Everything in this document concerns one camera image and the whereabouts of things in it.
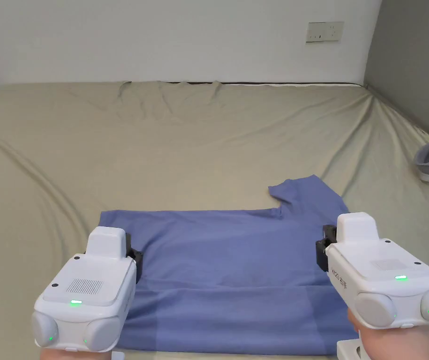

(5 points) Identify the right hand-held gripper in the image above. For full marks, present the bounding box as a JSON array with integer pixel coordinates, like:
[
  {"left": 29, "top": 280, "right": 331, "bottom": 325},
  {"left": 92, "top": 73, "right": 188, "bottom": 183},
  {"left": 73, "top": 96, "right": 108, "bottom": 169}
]
[{"left": 315, "top": 212, "right": 429, "bottom": 360}]

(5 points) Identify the person's left hand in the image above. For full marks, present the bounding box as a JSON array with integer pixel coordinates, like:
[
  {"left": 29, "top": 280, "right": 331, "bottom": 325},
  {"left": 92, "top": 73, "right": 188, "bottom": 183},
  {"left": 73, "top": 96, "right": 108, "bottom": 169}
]
[{"left": 40, "top": 346, "right": 125, "bottom": 360}]

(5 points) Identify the person's right hand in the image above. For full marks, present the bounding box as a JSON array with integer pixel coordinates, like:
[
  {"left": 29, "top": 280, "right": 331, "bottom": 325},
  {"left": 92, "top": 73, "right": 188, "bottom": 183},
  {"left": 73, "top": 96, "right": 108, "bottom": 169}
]
[{"left": 347, "top": 310, "right": 429, "bottom": 360}]

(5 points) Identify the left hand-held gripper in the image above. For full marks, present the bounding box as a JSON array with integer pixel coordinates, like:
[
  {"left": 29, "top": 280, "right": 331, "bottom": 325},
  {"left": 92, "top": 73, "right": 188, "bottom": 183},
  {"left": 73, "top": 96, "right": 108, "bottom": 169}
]
[{"left": 31, "top": 226, "right": 143, "bottom": 354}]

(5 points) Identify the white wall socket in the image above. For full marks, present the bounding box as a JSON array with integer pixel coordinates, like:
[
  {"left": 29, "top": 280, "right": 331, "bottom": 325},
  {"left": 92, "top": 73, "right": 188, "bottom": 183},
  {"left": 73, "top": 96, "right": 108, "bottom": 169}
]
[{"left": 306, "top": 21, "right": 345, "bottom": 44}]

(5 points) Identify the blue shirt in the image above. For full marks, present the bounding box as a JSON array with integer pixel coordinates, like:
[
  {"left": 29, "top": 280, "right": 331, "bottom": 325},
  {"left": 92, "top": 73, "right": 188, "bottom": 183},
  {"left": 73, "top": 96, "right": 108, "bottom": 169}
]
[{"left": 98, "top": 174, "right": 429, "bottom": 360}]

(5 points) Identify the bed with beige sheet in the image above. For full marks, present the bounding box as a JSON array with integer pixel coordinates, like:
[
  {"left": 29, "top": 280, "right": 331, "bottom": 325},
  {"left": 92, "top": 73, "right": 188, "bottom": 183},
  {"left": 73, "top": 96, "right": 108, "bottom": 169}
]
[{"left": 0, "top": 80, "right": 429, "bottom": 360}]

